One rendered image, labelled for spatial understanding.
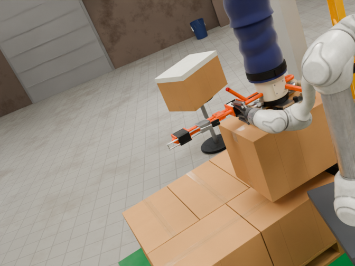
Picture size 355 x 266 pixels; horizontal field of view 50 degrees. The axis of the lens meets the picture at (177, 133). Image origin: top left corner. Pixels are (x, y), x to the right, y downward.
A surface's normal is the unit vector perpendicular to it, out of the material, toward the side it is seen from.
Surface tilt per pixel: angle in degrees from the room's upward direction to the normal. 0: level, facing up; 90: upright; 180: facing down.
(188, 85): 90
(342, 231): 0
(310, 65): 88
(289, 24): 90
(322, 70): 85
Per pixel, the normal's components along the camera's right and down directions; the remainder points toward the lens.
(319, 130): 0.36, 0.25
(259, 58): -0.33, 0.23
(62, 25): 0.06, 0.40
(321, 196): -0.37, -0.84
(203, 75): 0.69, 0.04
